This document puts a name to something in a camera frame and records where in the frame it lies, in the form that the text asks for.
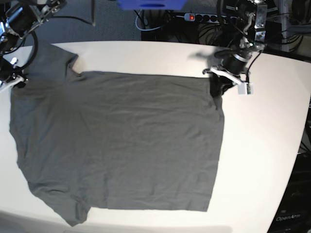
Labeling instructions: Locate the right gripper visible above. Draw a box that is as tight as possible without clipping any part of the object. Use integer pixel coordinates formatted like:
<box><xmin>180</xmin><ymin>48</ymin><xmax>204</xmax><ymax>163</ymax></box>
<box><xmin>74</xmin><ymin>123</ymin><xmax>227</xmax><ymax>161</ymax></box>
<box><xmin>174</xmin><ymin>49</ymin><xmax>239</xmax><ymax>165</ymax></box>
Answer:
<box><xmin>0</xmin><ymin>57</ymin><xmax>28</xmax><ymax>93</ymax></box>

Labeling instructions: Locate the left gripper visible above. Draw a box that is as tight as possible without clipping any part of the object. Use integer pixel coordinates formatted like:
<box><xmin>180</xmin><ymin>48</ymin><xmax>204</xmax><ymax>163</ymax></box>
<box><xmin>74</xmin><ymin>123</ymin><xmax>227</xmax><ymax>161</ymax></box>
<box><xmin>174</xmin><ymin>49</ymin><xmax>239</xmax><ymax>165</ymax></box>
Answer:
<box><xmin>203</xmin><ymin>53</ymin><xmax>250</xmax><ymax>97</ymax></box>

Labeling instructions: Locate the grey T-shirt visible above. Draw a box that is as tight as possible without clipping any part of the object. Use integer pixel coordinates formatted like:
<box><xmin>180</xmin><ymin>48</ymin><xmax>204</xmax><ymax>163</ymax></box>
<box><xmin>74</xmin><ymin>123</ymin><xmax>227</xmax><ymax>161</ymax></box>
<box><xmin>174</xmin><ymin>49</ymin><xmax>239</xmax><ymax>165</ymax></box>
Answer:
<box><xmin>10</xmin><ymin>42</ymin><xmax>224</xmax><ymax>226</ymax></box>

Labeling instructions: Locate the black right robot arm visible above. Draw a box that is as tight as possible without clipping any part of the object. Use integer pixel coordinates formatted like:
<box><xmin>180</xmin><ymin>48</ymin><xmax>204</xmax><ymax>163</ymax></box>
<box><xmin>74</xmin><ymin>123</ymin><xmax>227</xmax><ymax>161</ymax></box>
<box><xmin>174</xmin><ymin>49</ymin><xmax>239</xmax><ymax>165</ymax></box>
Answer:
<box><xmin>0</xmin><ymin>0</ymin><xmax>67</xmax><ymax>92</ymax></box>

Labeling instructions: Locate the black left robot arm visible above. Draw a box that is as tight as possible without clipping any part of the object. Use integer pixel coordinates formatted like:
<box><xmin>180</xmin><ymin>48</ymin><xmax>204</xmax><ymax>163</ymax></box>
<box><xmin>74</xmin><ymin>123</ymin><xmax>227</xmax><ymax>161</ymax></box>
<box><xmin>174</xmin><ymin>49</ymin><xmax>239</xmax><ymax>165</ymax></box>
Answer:
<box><xmin>203</xmin><ymin>0</ymin><xmax>268</xmax><ymax>98</ymax></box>

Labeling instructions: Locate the white power strip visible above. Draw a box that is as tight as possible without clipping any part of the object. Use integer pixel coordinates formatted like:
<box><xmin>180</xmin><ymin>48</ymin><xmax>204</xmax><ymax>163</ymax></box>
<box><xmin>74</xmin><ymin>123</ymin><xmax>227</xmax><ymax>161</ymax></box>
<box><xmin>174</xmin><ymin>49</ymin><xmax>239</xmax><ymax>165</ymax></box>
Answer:
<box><xmin>184</xmin><ymin>13</ymin><xmax>239</xmax><ymax>24</ymax></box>

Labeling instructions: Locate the blue plastic box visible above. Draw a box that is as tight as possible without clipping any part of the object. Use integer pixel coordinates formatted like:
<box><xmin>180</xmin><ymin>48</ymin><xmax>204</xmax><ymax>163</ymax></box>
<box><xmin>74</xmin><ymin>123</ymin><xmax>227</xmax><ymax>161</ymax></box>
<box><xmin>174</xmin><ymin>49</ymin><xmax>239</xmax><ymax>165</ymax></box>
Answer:
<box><xmin>117</xmin><ymin>0</ymin><xmax>187</xmax><ymax>10</ymax></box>

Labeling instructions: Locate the black OpenArm base box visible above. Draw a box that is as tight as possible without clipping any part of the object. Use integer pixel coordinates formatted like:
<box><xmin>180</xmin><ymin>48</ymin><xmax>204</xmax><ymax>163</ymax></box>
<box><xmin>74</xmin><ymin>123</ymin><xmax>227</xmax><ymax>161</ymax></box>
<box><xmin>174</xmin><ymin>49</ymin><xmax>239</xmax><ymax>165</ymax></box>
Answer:
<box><xmin>268</xmin><ymin>153</ymin><xmax>311</xmax><ymax>233</ymax></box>

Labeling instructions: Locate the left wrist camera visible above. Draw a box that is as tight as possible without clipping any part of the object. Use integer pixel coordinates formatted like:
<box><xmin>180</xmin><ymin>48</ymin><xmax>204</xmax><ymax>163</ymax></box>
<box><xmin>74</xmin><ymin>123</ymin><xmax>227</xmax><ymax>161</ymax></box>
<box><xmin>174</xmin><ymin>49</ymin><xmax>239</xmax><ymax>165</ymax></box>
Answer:
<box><xmin>238</xmin><ymin>82</ymin><xmax>254</xmax><ymax>95</ymax></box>

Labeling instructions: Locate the white cable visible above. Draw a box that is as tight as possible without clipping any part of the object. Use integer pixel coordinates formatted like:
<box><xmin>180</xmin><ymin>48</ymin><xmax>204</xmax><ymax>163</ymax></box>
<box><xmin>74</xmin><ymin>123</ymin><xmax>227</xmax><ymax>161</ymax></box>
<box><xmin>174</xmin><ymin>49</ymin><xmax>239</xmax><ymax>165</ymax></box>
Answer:
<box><xmin>135</xmin><ymin>9</ymin><xmax>185</xmax><ymax>32</ymax></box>

